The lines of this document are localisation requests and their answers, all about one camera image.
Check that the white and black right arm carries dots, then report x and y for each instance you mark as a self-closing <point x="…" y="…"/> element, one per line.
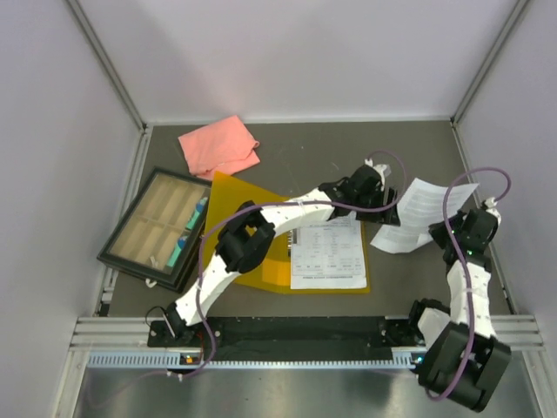
<point x="464" y="358"/>

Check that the yellow plastic folder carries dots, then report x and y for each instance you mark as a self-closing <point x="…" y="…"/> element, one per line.
<point x="274" y="273"/>

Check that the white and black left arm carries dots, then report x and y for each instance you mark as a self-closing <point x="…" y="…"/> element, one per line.
<point x="244" y="239"/>

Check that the printed paper sheet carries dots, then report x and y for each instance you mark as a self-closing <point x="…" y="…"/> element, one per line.
<point x="328" y="256"/>
<point x="420" y="207"/>

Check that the aluminium frame rail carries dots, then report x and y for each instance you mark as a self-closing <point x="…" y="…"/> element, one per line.
<point x="99" y="322"/>

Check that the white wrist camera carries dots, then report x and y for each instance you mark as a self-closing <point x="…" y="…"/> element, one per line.
<point x="383" y="170"/>
<point x="489" y="204"/>

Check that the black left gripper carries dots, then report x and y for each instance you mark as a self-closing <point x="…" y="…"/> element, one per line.
<point x="388" y="217"/>

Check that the metal folder clip mechanism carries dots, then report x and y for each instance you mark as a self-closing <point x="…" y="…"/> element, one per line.
<point x="290" y="244"/>

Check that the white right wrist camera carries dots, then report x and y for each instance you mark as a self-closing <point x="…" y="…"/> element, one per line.
<point x="489" y="204"/>

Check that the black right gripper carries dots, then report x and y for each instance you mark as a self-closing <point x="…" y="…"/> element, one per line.
<point x="436" y="232"/>

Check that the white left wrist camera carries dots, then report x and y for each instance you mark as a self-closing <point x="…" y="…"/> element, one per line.
<point x="383" y="170"/>

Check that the black framed wooden tray box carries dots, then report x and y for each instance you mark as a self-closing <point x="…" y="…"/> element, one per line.
<point x="158" y="238"/>

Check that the pink folded cloth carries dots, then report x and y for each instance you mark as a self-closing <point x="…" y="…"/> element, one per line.
<point x="225" y="146"/>

